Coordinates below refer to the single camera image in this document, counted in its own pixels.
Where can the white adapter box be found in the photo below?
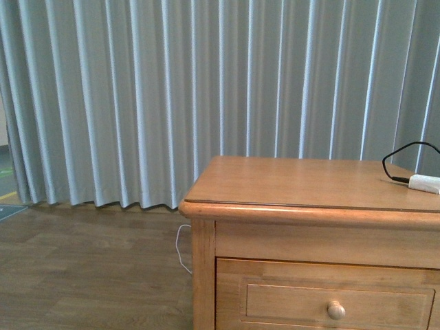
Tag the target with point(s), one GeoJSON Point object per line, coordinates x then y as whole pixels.
{"type": "Point", "coordinates": [425, 183]}

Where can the grey pleated curtain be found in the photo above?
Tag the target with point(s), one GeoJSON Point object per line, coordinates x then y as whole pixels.
{"type": "Point", "coordinates": [127, 101]}

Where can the wooden nightstand cabinet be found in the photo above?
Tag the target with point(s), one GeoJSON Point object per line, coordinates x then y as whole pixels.
{"type": "Point", "coordinates": [342, 212]}

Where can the wooden drawer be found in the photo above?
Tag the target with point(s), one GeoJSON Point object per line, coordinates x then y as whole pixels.
{"type": "Point", "coordinates": [253, 294]}

